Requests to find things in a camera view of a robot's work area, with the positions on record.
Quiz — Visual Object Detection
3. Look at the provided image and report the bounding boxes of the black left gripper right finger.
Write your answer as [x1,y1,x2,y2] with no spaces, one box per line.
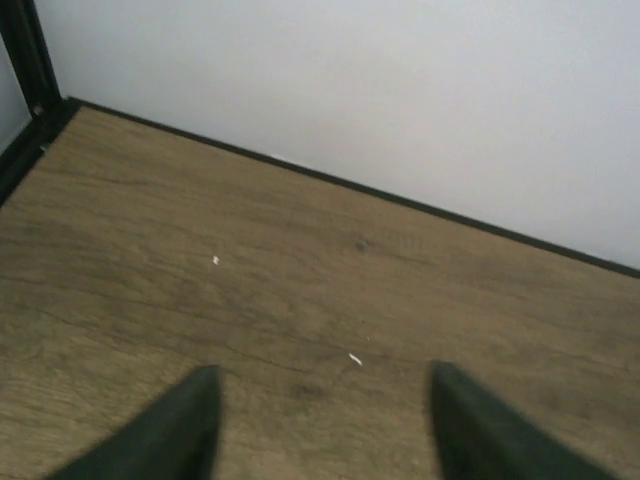
[429,360,615,479]

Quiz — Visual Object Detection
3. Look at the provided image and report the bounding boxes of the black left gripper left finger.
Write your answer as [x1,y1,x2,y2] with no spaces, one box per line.
[47,365,222,479]

